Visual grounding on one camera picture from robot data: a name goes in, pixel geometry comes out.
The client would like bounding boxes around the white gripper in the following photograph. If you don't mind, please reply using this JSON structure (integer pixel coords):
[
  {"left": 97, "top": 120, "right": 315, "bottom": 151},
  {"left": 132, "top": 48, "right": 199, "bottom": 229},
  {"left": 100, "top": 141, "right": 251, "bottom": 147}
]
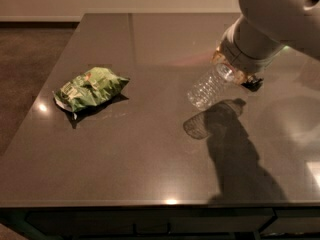
[{"left": 211, "top": 16, "right": 284, "bottom": 85}]

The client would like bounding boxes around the black candy bar wrapper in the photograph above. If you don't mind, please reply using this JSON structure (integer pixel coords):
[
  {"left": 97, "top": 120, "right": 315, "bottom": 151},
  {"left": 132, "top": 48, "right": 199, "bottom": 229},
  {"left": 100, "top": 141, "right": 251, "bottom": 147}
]
[{"left": 242, "top": 76, "right": 263, "bottom": 92}]

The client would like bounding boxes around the green chip bag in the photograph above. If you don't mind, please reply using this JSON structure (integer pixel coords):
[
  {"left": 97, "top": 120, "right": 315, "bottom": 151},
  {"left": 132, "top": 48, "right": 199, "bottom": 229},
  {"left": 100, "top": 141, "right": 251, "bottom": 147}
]
[{"left": 53, "top": 67, "right": 130, "bottom": 113}]

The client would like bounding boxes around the dark table base frame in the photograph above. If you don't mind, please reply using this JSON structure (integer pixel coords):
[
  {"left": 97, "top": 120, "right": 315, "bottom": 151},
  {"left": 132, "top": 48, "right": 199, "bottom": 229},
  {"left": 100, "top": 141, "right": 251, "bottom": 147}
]
[{"left": 0, "top": 206, "right": 320, "bottom": 240}]

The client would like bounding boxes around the clear plastic water bottle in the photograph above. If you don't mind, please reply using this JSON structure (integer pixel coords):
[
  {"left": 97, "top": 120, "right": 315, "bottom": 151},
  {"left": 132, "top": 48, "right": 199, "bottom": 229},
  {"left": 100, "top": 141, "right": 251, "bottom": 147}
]
[{"left": 187, "top": 63, "right": 235, "bottom": 110}]

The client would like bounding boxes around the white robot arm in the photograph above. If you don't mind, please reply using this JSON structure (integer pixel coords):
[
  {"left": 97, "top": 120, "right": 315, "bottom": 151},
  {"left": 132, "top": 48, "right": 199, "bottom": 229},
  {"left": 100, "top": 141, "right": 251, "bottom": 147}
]
[{"left": 213, "top": 0, "right": 320, "bottom": 84}]

